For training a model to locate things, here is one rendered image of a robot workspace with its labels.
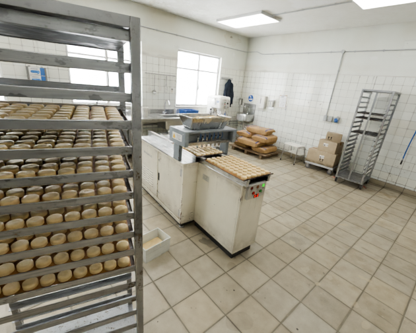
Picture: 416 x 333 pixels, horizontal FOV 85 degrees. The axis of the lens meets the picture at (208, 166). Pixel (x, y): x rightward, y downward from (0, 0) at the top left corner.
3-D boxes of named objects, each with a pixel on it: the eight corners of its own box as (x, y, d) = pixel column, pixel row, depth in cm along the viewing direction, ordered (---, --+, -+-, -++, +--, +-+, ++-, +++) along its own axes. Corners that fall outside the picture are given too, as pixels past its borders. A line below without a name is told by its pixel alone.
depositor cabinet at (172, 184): (138, 187, 360) (138, 136, 331) (177, 180, 403) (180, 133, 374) (179, 230, 267) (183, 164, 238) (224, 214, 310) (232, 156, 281)
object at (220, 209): (192, 225, 279) (197, 156, 248) (214, 217, 299) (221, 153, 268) (230, 261, 228) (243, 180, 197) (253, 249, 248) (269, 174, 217)
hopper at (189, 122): (176, 125, 254) (177, 113, 249) (215, 124, 287) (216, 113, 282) (191, 131, 233) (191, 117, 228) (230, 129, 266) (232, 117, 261)
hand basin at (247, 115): (261, 134, 674) (267, 96, 637) (253, 135, 650) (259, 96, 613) (236, 127, 743) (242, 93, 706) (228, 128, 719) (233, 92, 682)
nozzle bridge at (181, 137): (168, 154, 262) (169, 125, 250) (216, 148, 305) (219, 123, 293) (183, 164, 238) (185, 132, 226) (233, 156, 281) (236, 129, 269)
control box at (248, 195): (243, 198, 207) (246, 185, 202) (261, 193, 221) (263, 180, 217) (247, 200, 204) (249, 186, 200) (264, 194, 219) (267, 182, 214)
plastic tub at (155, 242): (158, 239, 249) (158, 226, 244) (170, 250, 236) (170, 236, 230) (133, 252, 228) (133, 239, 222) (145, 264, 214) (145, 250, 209)
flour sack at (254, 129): (243, 131, 614) (244, 125, 609) (252, 129, 644) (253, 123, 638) (267, 137, 570) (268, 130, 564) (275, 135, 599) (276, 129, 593)
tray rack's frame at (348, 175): (343, 174, 507) (370, 90, 446) (369, 182, 474) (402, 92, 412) (333, 180, 465) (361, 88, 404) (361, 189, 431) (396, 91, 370)
